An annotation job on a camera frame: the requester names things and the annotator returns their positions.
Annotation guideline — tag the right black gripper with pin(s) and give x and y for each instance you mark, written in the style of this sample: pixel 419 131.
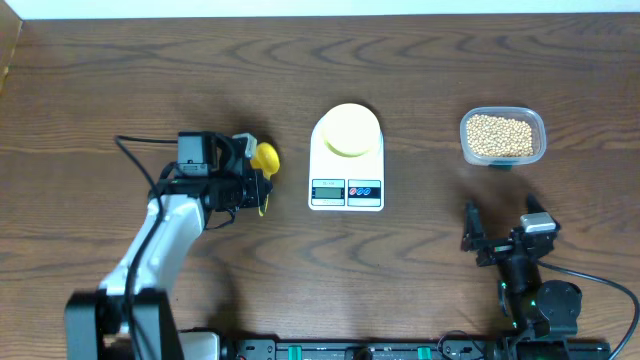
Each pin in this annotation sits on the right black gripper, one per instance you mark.
pixel 474 233

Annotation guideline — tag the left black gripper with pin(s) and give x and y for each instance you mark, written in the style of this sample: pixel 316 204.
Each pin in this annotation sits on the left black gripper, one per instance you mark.
pixel 254 193

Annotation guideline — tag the yellow measuring scoop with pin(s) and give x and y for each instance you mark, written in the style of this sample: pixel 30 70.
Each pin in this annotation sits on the yellow measuring scoop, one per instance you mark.
pixel 264 161

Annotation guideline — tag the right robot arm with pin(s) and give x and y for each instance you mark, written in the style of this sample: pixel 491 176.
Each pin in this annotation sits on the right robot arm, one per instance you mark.
pixel 539 309

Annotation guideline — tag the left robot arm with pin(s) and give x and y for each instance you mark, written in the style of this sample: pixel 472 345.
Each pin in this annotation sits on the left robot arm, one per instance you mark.
pixel 133 299

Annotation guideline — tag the white digital kitchen scale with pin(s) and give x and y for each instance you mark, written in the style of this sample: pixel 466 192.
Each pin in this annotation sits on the white digital kitchen scale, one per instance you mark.
pixel 337 183

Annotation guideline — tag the pale yellow bowl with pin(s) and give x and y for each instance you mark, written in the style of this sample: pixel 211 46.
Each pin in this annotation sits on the pale yellow bowl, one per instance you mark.
pixel 350 130

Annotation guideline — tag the clear plastic container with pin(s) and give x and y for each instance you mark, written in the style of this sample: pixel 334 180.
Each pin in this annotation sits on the clear plastic container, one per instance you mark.
pixel 519 113

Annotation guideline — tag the soybeans pile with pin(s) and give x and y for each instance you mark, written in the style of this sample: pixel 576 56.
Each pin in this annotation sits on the soybeans pile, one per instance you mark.
pixel 494 136

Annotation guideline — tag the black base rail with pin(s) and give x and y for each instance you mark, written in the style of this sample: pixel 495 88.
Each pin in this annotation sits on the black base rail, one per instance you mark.
pixel 455 346

